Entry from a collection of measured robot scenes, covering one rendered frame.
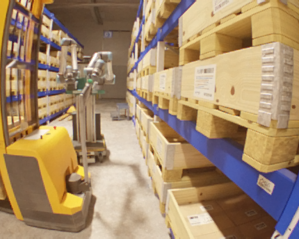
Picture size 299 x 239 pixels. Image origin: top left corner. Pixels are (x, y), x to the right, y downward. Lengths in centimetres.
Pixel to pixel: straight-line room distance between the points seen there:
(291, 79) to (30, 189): 178
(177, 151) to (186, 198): 39
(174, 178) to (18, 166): 132
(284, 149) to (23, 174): 166
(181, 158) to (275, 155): 99
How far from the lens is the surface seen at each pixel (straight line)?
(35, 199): 173
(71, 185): 188
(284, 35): 51
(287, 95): 49
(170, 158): 135
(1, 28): 171
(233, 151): 69
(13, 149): 158
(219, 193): 159
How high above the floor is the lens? 138
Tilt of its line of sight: 11 degrees down
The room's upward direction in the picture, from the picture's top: 3 degrees clockwise
